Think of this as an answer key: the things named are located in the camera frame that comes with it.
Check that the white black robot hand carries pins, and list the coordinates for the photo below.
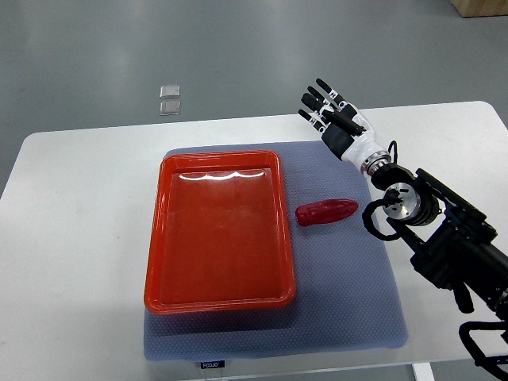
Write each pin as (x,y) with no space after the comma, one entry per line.
(348,134)

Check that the red pepper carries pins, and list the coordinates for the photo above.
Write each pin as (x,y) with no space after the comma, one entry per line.
(325,211)

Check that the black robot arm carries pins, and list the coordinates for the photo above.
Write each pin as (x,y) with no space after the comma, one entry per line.
(450,239)

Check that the red plastic tray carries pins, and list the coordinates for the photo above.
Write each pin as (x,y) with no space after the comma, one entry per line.
(220,235)

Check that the lower metal floor plate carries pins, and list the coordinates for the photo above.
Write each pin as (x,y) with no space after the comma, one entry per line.
(172,107)

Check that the metal floor plate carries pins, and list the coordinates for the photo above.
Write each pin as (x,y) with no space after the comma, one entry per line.
(169,91)
(172,107)

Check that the upper metal floor plate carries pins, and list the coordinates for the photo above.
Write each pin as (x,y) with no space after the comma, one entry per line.
(169,91)

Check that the wooden box corner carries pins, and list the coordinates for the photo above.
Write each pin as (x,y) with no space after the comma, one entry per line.
(480,8)

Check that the white table leg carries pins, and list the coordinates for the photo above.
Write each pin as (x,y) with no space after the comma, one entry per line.
(423,372)

